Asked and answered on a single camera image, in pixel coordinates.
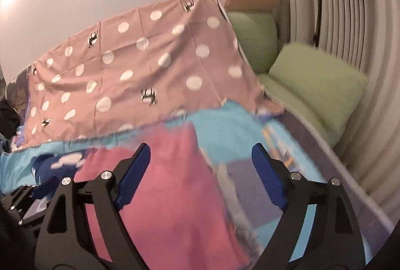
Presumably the dark printed cloth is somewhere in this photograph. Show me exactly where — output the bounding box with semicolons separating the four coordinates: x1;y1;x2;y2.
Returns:
5;67;32;112

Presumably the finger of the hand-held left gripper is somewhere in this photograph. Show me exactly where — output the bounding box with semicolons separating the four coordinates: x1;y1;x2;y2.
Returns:
6;185;47;227

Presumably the green pillow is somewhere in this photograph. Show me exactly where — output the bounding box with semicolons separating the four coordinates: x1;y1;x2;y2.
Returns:
268;42;369;140
226;11;279;73

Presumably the pink long-sleeve shirt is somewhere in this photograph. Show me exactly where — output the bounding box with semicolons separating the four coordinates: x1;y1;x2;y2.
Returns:
73;125;252;270

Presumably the beige curtain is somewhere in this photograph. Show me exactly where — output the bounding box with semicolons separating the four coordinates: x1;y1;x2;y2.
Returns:
256;0;400;205

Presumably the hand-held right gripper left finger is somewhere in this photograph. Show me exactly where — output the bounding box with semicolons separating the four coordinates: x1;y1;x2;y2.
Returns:
34;143;152;270

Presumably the navy star blanket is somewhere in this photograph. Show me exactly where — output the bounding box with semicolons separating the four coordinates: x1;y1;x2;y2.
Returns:
30;152;86;199

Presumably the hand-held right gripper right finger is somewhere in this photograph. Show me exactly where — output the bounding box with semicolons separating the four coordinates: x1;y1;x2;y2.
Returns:
250;143;366;270

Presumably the pink polka dot sheet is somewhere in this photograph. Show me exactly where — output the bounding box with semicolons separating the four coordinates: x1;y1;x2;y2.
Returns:
23;0;284;146

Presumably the geometric printed bedspread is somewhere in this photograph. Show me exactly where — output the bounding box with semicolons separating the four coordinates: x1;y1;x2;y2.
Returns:
0;100;395;270

